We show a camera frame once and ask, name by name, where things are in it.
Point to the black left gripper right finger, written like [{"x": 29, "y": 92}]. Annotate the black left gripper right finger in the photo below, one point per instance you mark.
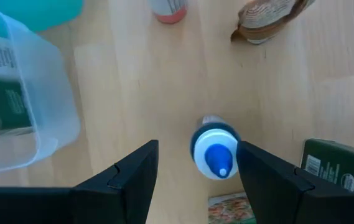
[{"x": 273, "y": 193}]

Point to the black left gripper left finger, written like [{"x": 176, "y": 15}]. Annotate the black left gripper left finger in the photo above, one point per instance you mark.
[{"x": 127, "y": 193}]

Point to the green mini cereal box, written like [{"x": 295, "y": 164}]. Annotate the green mini cereal box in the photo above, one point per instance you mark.
[{"x": 229, "y": 210}]

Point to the blue food colouring bottle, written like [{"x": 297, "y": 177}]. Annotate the blue food colouring bottle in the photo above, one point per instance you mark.
[{"x": 215, "y": 149}]

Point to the green lid spice jar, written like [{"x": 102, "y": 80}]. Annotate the green lid spice jar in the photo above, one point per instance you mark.
[{"x": 5, "y": 105}]

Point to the dark green small box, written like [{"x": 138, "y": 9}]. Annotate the dark green small box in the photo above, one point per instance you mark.
[{"x": 338, "y": 161}]

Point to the clear plastic container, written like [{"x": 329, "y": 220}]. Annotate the clear plastic container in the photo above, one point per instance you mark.
[{"x": 55, "y": 102}]

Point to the pink food colouring bottle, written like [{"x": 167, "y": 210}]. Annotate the pink food colouring bottle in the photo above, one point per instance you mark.
[{"x": 169, "y": 12}]

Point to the green plastic tray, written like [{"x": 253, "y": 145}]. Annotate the green plastic tray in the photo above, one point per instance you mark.
[{"x": 40, "y": 12}]

